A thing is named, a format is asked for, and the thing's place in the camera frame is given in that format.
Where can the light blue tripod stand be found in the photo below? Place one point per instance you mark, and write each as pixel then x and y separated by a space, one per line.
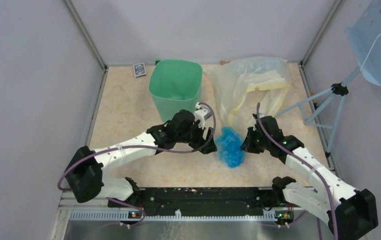
pixel 322 100

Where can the clear yellow-edged plastic bag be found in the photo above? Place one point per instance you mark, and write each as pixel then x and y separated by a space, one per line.
pixel 269 77

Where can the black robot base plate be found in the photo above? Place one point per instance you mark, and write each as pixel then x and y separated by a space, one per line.
pixel 208 201

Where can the playing card deck box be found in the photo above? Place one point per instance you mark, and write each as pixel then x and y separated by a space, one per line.
pixel 139 69

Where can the green plastic trash bin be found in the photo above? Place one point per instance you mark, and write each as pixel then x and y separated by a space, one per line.
pixel 175 85

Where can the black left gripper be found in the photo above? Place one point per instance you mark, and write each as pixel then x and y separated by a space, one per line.
pixel 200 140

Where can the light blue perforated lamp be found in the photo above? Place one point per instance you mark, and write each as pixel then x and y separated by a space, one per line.
pixel 365 39

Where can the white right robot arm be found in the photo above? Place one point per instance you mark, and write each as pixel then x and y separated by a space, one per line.
pixel 348 212

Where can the white cable duct strip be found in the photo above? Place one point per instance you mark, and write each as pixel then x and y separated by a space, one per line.
pixel 126 216

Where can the aluminium frame rail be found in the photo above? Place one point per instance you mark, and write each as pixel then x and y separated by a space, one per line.
pixel 65 207

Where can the blue plastic trash bag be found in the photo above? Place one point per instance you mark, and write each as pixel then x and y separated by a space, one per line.
pixel 229 147

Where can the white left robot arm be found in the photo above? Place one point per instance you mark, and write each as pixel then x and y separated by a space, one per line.
pixel 88 172

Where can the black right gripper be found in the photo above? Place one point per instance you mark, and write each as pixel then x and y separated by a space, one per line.
pixel 247 145

